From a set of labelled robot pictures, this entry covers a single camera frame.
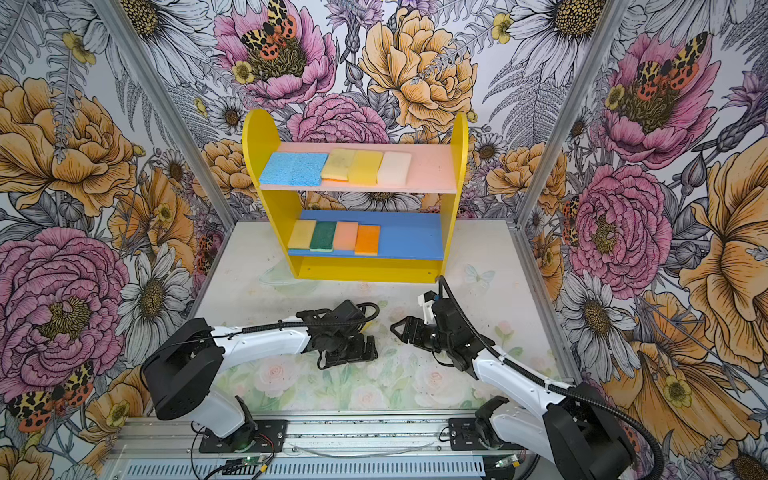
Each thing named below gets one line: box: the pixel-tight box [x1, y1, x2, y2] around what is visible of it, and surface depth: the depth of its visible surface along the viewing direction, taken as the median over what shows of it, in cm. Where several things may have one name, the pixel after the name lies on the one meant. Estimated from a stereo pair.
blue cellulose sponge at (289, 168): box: [260, 152, 315, 187], surface depth 78 cm
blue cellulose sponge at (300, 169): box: [278, 152, 329, 187], surface depth 78 cm
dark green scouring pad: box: [309, 221, 337, 253], surface depth 97 cm
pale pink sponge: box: [376, 151, 412, 186], surface depth 76 cm
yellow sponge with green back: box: [287, 220, 317, 249], surface depth 98 cm
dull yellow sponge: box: [320, 148, 356, 182], surface depth 78 cm
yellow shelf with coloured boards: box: [242, 109, 469, 283], surface depth 96 cm
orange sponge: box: [354, 225, 381, 257], surface depth 96 cm
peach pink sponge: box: [333, 221, 359, 251], surface depth 96 cm
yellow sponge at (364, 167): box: [348, 150, 383, 186], surface depth 76 cm
